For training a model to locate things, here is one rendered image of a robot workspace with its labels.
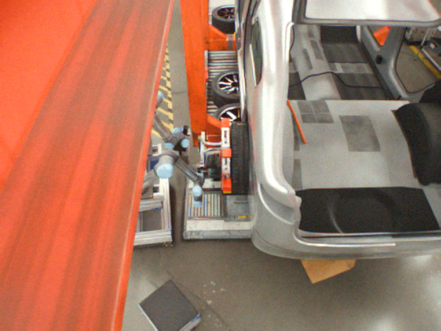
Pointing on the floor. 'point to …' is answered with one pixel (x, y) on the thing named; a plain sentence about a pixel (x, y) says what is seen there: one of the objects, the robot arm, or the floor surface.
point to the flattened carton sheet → (326, 268)
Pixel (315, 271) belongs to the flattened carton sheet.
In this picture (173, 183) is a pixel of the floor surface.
